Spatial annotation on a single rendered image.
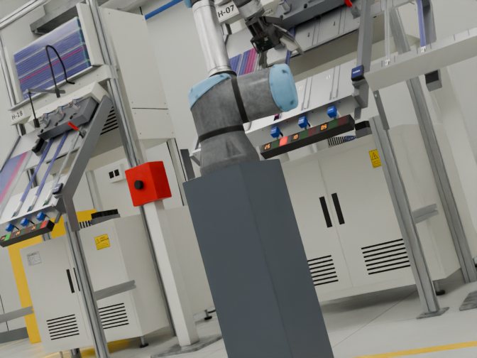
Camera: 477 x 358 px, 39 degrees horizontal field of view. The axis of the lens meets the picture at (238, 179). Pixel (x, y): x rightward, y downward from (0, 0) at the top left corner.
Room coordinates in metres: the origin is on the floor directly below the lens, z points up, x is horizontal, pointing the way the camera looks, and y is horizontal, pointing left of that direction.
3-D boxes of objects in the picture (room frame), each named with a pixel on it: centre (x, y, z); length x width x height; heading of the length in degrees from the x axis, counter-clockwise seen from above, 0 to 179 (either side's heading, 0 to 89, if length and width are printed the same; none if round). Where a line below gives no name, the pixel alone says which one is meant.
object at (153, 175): (2.83, 0.37, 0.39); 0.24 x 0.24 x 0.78; 58
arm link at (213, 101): (1.66, 0.00, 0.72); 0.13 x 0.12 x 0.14; 85
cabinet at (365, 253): (2.83, -0.48, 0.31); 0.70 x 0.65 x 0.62; 58
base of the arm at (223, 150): (1.66, 0.01, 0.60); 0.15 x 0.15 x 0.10
